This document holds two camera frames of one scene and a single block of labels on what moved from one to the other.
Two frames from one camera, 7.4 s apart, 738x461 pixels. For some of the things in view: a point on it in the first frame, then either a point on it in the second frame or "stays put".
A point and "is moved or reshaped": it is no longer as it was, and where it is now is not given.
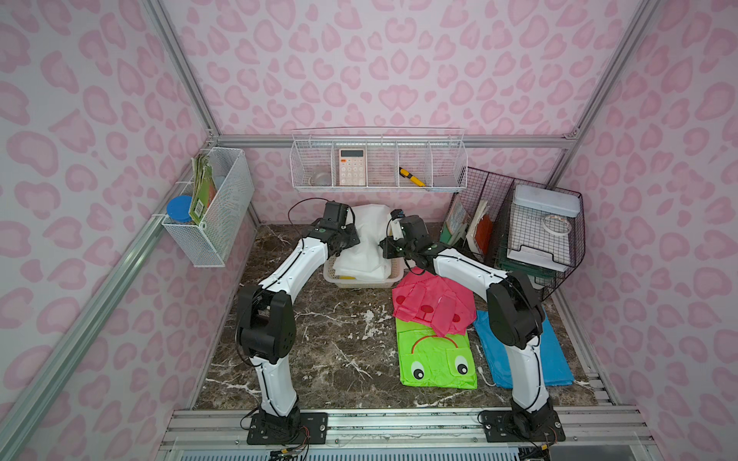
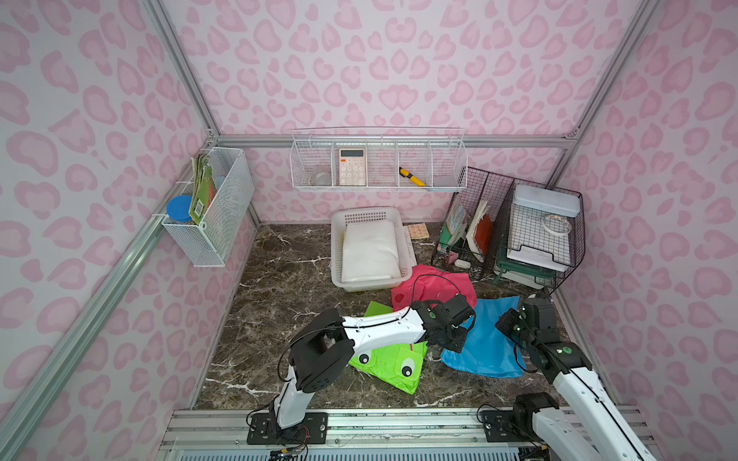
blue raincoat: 556,371 is moved or reshaped
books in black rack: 477,228 stays put
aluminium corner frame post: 184,68 stays put
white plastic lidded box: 540,227 stays put
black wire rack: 520,226 stays put
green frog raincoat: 427,359 to 398,366
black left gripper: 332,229 to 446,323
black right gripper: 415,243 to 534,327
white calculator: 352,167 stays put
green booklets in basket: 203,188 stays put
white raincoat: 367,260 is moved or reshaped
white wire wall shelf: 380,159 stays put
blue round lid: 178,208 stays put
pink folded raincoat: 443,304 stays put
